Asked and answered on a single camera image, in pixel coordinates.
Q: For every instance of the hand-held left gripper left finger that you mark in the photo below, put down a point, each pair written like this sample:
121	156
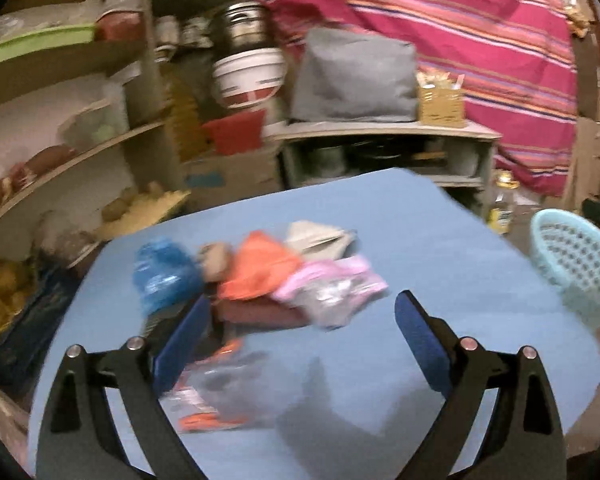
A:
182	340

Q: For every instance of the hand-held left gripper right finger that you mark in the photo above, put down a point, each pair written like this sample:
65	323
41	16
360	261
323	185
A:
420	330

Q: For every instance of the clear orange-edged wrapper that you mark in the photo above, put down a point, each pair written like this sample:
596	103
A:
220	390

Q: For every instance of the blue plastic bag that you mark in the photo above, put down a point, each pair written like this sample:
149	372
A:
162	270

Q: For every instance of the dark red wrapper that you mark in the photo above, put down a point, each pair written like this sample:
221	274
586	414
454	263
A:
260	315

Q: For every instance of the brown wrapper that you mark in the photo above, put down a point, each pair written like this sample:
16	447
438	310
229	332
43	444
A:
215	260

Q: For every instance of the pink wrapper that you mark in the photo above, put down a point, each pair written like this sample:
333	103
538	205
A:
330	280

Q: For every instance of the orange wrapper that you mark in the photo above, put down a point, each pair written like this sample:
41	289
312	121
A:
257	267

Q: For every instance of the beige wrapper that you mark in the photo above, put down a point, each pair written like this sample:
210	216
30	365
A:
310	235

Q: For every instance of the light blue plastic basket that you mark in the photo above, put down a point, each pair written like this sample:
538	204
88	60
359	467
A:
570	255

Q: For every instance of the blue tablecloth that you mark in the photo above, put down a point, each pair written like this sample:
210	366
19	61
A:
405	240

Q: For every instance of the yellow egg tray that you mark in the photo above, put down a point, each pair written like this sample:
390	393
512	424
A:
145	210

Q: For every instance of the clear bottle yellow label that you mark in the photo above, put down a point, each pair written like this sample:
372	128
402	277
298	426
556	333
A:
502	210

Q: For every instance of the blue crate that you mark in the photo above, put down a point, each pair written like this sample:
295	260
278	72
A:
35	325

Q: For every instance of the cardboard box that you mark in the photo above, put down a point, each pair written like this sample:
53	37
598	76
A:
230	175

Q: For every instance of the pile of potatoes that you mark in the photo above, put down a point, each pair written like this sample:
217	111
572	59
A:
5	290

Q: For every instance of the black cooking pot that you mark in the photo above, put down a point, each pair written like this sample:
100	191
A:
325	160

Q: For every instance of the grey shelf table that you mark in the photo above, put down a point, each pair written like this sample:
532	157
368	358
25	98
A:
380	132

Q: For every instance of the red plastic basin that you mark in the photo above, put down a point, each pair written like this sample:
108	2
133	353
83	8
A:
232	132

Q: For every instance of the woven yellow basket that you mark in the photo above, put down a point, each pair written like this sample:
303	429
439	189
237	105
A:
440	107

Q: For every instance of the yellow oil jug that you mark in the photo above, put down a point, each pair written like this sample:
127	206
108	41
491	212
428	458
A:
185	110

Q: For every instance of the stacked cardboard sheets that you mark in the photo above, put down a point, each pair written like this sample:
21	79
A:
587	160

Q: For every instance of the wooden shelf unit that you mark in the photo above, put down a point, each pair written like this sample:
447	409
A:
145	85

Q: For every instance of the grey fabric cover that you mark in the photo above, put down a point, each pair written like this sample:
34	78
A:
355	75

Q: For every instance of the white plastic bucket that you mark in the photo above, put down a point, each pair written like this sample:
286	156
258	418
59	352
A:
247	77

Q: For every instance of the red striped blanket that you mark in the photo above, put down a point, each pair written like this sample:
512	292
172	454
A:
430	20

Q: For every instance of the metal pot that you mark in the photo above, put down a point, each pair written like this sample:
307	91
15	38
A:
240	27

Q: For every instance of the red container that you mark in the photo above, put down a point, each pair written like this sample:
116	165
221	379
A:
120	25

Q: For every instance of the green plastic tub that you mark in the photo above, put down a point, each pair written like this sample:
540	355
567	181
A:
40	42

